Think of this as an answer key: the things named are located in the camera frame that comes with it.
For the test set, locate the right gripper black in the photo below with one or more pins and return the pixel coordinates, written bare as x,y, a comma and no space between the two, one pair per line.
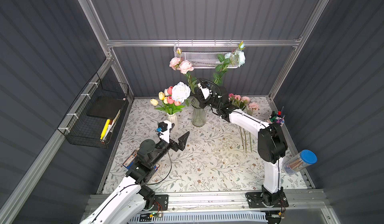
198,96

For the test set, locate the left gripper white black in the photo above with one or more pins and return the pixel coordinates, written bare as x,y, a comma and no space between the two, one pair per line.
174,144

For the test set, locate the hot pink rose stem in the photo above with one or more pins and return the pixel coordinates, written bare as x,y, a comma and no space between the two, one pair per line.
232,99

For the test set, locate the pink peony stem with bud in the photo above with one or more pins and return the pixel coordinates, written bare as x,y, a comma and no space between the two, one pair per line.
185,67

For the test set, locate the pale pink rose stem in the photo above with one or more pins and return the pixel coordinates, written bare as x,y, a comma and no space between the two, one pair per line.
251,108

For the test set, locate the pink carnation stem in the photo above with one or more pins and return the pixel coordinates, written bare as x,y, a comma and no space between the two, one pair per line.
244,138

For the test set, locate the large pink rose stem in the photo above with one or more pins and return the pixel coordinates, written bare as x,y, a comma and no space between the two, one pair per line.
241,102

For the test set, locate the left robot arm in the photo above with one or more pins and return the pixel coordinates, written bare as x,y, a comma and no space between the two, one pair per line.
134,193

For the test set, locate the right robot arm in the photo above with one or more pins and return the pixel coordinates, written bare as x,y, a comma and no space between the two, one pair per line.
272,145

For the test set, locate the white ribbed ceramic vase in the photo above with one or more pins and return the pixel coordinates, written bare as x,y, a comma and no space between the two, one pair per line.
174,120

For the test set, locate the clear ribbed glass vase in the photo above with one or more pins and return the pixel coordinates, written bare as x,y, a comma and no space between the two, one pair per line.
199,117

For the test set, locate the white rose stem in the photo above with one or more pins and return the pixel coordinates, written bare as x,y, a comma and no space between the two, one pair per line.
181,92

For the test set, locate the tulip bouquet pink and yellow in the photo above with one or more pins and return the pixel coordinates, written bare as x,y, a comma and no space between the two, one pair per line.
166,103

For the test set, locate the light blue rose stem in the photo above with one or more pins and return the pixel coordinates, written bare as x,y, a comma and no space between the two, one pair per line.
235,58

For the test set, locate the blue illustrated book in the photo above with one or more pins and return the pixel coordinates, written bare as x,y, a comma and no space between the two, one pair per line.
132,159

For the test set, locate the yellow marker in basket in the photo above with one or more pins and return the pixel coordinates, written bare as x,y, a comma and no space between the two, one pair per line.
105,128

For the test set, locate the black notebook in basket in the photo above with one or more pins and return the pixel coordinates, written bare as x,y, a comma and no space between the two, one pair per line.
105,107

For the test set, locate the pink pen bucket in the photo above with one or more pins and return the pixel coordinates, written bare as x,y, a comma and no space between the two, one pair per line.
277,117

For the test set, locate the clear jar blue lid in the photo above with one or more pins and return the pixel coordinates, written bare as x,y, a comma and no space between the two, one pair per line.
300,161

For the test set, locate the white mesh wall basket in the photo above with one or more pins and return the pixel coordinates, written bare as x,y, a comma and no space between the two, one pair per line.
203,54

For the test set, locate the black wire wall basket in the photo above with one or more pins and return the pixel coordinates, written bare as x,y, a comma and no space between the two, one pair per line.
83,130

